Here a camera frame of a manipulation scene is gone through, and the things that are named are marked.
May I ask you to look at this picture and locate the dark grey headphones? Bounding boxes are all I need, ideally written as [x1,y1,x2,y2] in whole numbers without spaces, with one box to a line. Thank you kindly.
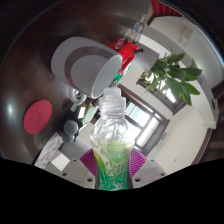
[62,119,80,145]

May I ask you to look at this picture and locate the flat round red coaster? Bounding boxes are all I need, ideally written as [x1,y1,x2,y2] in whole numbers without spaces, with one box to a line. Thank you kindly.
[22,99,54,135]

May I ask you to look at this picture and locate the red plastic basket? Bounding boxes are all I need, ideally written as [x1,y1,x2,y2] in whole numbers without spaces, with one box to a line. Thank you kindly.
[107,36,140,71]

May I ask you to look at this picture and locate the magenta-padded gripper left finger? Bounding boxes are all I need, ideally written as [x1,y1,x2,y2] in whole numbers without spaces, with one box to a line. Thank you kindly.
[61,148,99,190]

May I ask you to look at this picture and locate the dark-framed window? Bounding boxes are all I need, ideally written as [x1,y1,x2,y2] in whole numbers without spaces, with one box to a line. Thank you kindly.
[135,70,188,116]

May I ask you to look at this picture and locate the white wall panel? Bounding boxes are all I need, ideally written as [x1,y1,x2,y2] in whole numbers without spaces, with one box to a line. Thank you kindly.
[179,25,195,43]

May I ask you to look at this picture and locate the clear green-label drink bottle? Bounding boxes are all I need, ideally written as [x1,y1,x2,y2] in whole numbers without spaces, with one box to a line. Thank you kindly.
[89,85,136,192]

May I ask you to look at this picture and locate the dark wooden glazed door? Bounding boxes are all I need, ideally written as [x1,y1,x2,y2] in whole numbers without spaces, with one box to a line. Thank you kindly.
[116,83,171,158]

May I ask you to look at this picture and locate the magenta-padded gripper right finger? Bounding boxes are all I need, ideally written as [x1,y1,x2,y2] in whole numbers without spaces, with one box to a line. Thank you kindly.
[127,148,168,189]

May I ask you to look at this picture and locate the printed paper sheet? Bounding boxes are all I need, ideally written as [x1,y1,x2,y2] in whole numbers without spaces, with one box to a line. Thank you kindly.
[33,131,65,169]

